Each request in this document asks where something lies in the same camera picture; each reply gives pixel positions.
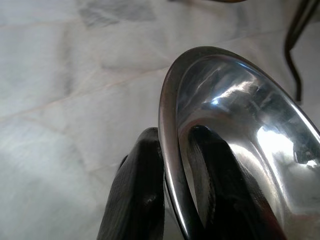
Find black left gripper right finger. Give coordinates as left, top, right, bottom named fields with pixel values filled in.
left=186, top=124, right=288, bottom=240

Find large steel bowl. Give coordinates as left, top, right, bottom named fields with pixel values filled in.
left=157, top=45, right=320, bottom=240

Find marble pattern folding table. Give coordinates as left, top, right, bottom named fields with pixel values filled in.
left=284, top=0, right=320, bottom=102

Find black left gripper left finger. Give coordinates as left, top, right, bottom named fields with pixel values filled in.
left=96, top=126, right=166, bottom=240

